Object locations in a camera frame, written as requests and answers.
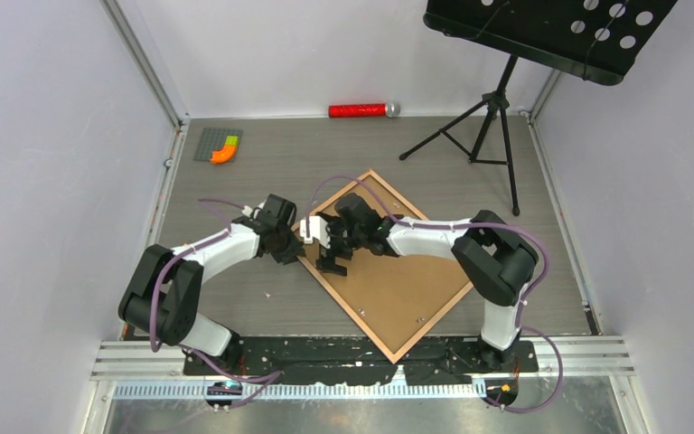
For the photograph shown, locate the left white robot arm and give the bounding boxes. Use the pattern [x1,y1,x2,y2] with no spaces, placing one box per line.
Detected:
[117,194,305,374]

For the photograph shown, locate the orange curved toy block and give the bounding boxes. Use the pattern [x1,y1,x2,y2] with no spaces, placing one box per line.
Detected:
[209,143,238,165]

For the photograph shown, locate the blue wooden picture frame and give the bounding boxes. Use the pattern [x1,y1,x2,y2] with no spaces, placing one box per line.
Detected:
[291,168,475,365]

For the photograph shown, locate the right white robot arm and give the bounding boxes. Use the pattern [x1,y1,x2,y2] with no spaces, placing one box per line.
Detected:
[299,193,539,372]

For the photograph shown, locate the aluminium front rail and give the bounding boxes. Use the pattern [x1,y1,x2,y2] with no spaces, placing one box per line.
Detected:
[91,335,634,400]

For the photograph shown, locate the red toy microphone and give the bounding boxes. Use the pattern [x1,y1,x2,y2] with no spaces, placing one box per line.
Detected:
[328,102,401,118]

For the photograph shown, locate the black music stand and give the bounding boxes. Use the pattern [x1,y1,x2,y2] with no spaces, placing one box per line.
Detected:
[399,0,675,216]

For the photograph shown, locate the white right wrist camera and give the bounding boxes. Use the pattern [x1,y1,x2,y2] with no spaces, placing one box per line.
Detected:
[299,215,331,249]

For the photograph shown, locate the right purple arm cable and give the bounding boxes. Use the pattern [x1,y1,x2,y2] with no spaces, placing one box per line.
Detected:
[307,174,565,416]

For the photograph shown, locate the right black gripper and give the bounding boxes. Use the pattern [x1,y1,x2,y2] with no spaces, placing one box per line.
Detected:
[316,214,366,277]

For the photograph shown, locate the grey building baseplate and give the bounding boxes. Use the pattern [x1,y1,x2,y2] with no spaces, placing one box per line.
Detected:
[192,127,243,163]

